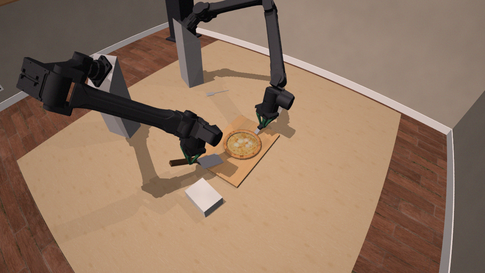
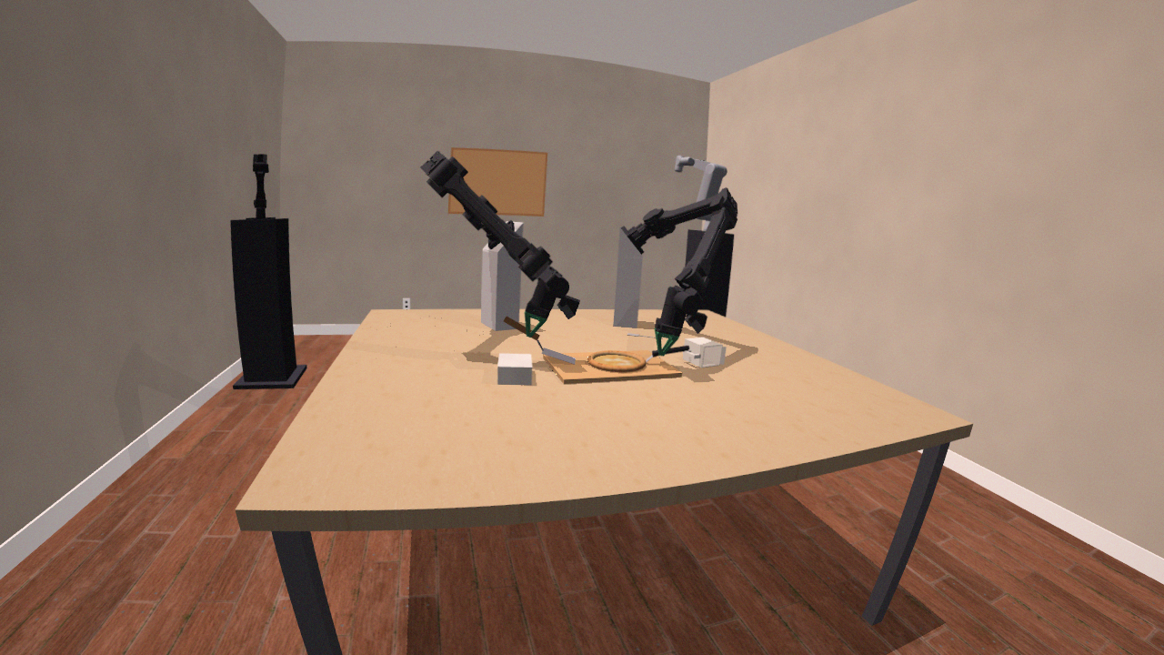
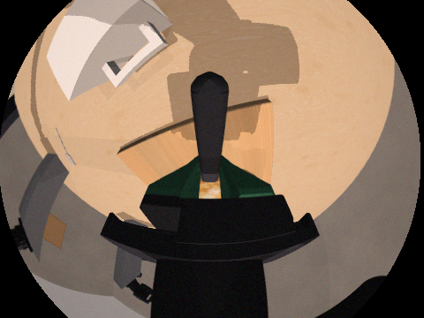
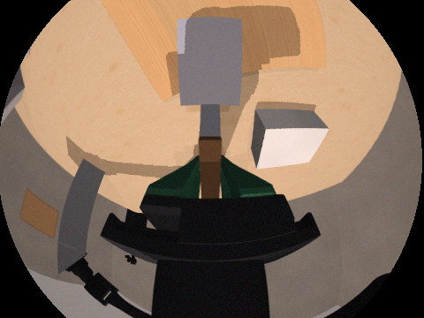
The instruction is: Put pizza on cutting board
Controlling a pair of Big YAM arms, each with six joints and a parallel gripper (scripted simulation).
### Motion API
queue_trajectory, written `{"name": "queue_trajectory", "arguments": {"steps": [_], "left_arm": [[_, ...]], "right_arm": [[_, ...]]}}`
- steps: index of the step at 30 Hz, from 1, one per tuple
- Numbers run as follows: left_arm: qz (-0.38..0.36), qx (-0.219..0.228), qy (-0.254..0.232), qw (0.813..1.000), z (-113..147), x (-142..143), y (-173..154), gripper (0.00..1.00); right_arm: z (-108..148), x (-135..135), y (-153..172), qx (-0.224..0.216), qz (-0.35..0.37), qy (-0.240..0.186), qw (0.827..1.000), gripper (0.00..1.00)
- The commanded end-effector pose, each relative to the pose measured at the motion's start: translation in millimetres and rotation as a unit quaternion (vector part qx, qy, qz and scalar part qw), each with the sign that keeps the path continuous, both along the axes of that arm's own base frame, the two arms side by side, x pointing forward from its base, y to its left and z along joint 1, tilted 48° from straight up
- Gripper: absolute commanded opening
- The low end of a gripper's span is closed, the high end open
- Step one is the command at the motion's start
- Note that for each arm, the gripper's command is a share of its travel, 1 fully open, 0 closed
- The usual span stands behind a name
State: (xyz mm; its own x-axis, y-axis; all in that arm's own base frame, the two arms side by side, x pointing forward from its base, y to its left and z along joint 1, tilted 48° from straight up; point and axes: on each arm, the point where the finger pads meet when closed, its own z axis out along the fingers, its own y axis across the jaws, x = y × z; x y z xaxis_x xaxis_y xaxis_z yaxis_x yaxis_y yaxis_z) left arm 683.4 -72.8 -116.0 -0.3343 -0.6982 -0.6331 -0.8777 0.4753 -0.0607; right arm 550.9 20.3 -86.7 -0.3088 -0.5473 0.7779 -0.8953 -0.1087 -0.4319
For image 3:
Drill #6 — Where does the wooden cutting board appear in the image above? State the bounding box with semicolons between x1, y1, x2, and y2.
117;98;274;186

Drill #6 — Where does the round cheese pizza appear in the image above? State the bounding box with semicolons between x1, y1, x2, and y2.
199;178;221;198

